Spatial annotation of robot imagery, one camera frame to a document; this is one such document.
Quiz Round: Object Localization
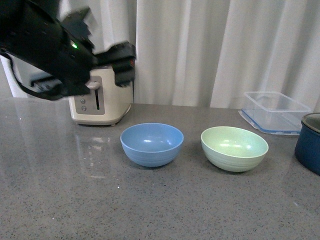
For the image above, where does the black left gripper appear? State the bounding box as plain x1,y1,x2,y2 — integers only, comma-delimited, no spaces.
61,6,136,87

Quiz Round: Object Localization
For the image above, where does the green bowl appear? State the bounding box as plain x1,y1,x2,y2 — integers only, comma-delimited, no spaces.
200,126,269,173

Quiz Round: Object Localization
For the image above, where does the blue bowl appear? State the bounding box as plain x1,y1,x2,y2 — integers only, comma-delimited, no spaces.
120,123,184,168

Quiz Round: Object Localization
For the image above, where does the cream toaster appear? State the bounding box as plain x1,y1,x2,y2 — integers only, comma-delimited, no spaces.
68,67,133,126

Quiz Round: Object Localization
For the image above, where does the white curtain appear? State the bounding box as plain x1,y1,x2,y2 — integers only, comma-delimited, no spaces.
57,0,320,112

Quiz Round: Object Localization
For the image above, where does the clear plastic container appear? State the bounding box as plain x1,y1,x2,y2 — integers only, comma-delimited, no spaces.
239,91,311,136

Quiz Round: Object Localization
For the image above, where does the blue saucepan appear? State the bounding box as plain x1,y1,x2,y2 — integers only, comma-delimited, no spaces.
294,112,320,175

